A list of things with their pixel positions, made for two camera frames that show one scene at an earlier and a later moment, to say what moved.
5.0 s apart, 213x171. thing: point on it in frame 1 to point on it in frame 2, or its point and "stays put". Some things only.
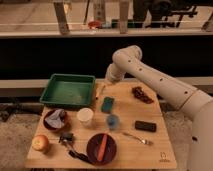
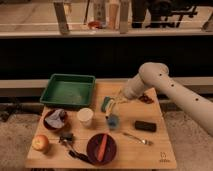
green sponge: [107, 104] stays put
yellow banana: [99, 90] to [110, 107]
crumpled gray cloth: [56, 118] stays put
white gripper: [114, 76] to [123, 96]
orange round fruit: [40, 143] stays put
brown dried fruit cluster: [139, 94] stays put
